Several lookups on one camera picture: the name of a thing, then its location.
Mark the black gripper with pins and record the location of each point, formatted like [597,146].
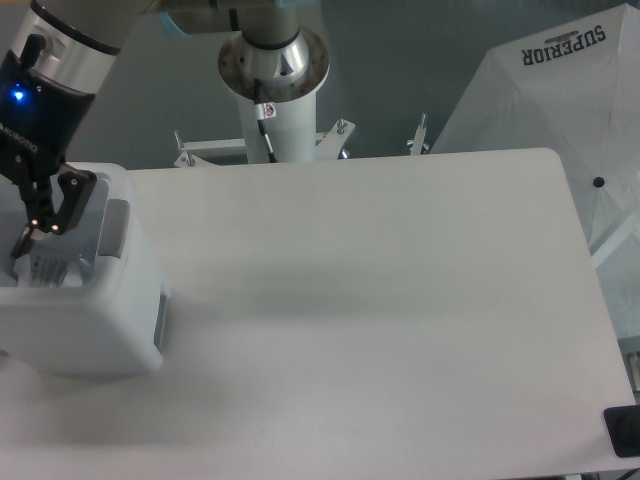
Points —
[38,121]

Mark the crushed clear plastic bottle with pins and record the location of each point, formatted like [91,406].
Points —
[80,244]

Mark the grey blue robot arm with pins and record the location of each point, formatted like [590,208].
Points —
[60,58]

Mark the white printed paper trash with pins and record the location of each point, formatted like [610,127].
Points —
[41,268]

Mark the white plastic trash can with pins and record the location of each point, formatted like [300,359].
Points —
[113,324]

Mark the white umbrella with lettering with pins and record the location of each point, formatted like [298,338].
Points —
[574,89]

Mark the black device at table edge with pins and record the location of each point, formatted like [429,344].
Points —
[623,427]

